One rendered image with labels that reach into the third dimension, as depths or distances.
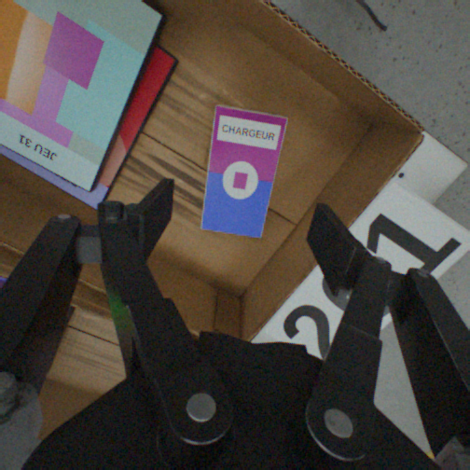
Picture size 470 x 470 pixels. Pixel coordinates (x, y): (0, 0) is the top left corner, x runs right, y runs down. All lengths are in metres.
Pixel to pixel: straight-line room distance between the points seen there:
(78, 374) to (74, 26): 0.49
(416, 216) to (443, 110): 1.03
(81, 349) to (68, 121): 0.34
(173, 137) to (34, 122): 0.14
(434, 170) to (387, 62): 0.82
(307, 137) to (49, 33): 0.26
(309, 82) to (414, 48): 0.92
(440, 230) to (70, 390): 0.58
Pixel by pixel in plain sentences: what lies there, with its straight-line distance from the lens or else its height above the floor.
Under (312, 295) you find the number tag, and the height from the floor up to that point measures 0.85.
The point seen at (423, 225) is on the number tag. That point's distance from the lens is 0.29.
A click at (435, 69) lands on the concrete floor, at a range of 1.27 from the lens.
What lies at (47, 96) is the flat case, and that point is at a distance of 0.35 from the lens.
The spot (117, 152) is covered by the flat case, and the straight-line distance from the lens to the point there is 0.34.
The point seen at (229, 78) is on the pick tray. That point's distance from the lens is 0.33.
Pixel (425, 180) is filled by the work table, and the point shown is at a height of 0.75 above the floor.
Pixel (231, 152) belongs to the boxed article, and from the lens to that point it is 0.30.
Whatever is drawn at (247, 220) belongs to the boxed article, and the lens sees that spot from 0.32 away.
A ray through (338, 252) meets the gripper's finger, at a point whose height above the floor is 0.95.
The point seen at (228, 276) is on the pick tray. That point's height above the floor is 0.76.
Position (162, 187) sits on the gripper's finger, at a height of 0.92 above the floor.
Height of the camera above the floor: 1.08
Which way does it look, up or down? 65 degrees down
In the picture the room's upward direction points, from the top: 178 degrees counter-clockwise
